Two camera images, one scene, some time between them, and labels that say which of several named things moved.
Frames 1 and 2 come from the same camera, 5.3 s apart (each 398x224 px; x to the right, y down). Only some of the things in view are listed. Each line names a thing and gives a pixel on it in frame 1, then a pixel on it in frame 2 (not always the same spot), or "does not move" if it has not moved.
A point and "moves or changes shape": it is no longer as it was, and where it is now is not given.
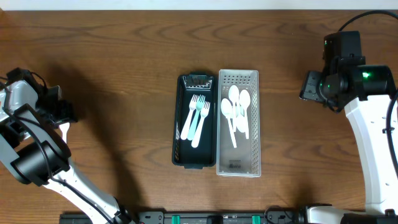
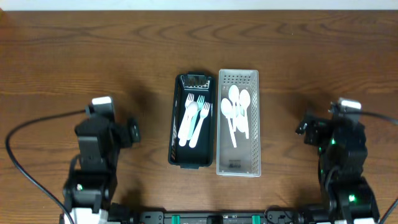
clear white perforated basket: [244, 160] does not move
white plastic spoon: [226, 109] does not move
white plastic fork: [191, 105] moves or changes shape
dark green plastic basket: [183, 154] does not move
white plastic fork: [204, 111] does not move
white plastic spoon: [234, 94] does not move
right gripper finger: [311, 88] to [301, 129]
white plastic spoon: [244, 101] does not move
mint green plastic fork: [199, 102] does not move
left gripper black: [65, 112] to [132, 132]
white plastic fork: [64, 127] to [192, 108]
